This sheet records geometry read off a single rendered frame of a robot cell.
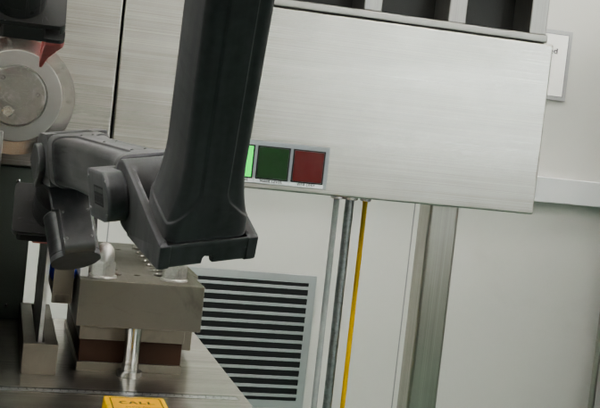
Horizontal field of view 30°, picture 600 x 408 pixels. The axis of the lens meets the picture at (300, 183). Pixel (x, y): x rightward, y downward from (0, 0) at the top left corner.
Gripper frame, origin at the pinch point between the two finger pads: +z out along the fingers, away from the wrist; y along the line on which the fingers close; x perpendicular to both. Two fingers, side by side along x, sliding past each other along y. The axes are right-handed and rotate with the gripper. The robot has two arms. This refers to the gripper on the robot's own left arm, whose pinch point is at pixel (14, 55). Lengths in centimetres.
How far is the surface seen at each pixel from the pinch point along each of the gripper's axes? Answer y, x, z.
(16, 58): 0.2, 7.0, 8.4
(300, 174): 47, 19, 42
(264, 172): 41, 18, 42
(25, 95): 1.7, 2.9, 10.5
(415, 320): 77, 10, 73
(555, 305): 222, 128, 258
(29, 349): 5.0, -21.5, 31.1
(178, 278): 23.2, -13.3, 25.0
